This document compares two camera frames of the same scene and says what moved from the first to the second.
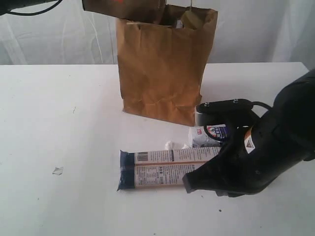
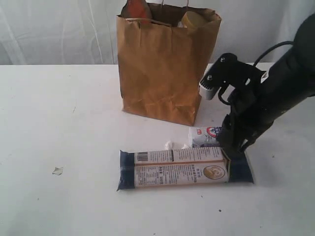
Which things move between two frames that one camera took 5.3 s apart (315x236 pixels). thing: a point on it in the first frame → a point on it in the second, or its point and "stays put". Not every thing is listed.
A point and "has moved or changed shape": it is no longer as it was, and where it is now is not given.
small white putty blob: [185, 147] stays put
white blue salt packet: [199, 138] stays put
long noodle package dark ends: [160, 168] stays put
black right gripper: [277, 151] → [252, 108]
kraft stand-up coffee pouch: [146, 10] has moved or changed shape
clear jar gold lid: [190, 18] stays put
